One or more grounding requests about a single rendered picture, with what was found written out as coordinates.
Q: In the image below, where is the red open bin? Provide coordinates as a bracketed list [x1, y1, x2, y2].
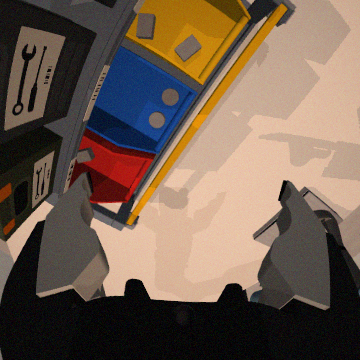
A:
[68, 128, 156, 203]

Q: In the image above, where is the yellow bin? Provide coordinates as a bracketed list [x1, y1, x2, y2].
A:
[125, 0, 251, 85]

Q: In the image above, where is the yellow bar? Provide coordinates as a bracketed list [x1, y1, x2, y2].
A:
[126, 3, 287, 225]

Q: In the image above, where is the blue open bin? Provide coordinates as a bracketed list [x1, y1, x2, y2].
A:
[86, 46, 198, 154]

